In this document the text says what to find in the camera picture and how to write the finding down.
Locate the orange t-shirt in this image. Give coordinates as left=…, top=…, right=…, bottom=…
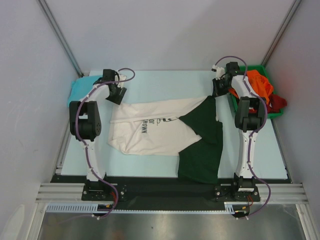
left=229, top=70, right=275, bottom=101

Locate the white and green t-shirt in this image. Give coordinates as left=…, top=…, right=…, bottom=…
left=108, top=96, right=223, bottom=184

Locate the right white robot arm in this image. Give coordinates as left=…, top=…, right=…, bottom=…
left=211, top=62, right=268, bottom=201

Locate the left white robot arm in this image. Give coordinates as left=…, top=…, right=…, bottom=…
left=69, top=69, right=127, bottom=182

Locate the folded teal t-shirt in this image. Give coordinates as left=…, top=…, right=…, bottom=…
left=67, top=75, right=101, bottom=108

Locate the red t-shirt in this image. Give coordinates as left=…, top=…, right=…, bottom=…
left=267, top=93, right=288, bottom=114

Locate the green plastic bin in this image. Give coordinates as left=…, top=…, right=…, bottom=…
left=228, top=64, right=286, bottom=119

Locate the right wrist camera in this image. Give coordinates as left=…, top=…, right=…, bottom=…
left=211, top=65, right=226, bottom=80

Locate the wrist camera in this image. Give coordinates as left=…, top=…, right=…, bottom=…
left=211, top=65, right=226, bottom=80
left=115, top=73, right=127, bottom=89

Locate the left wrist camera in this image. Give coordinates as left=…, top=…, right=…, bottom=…
left=115, top=73, right=127, bottom=89

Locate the right aluminium side rail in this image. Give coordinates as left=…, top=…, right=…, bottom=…
left=270, top=119, right=293, bottom=183

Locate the aluminium side rail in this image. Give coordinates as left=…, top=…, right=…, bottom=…
left=53, top=119, right=72, bottom=175
left=270, top=119, right=293, bottom=183

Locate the left aluminium corner post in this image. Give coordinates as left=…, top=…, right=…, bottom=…
left=36, top=0, right=84, bottom=78

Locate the aluminium corner post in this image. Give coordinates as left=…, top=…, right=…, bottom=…
left=261, top=0, right=303, bottom=67
left=36, top=0, right=84, bottom=78

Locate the left aluminium side rail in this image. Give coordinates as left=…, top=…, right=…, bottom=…
left=53, top=119, right=72, bottom=175

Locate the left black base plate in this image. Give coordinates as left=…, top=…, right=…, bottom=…
left=81, top=182, right=128, bottom=202

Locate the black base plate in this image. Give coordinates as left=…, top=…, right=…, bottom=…
left=213, top=184, right=261, bottom=202
left=81, top=182, right=128, bottom=202

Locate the right aluminium corner post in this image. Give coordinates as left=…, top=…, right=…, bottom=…
left=261, top=0, right=303, bottom=67

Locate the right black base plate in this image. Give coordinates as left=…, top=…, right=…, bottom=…
left=213, top=184, right=261, bottom=202

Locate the slotted cable duct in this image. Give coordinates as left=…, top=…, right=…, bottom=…
left=46, top=201, right=250, bottom=215

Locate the aluminium front rail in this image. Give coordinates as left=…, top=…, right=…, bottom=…
left=36, top=183, right=309, bottom=204

